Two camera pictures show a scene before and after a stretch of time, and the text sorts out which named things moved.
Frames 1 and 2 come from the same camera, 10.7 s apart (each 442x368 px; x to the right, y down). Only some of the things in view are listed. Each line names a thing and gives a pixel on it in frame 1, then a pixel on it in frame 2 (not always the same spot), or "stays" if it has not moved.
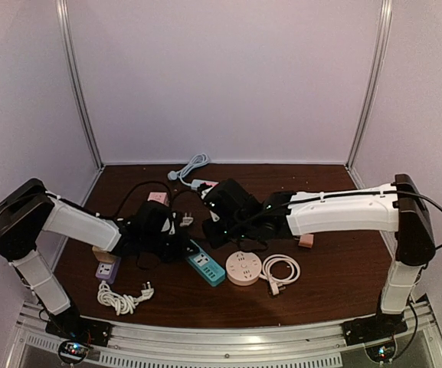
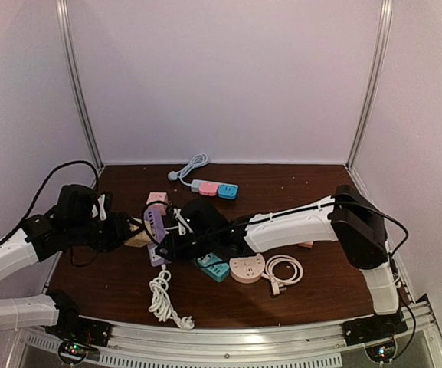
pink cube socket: x=161 y=197 stays
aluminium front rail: x=227 y=344 stays
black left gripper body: x=168 y=250 to x=81 y=234
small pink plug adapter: x=306 y=241 stays
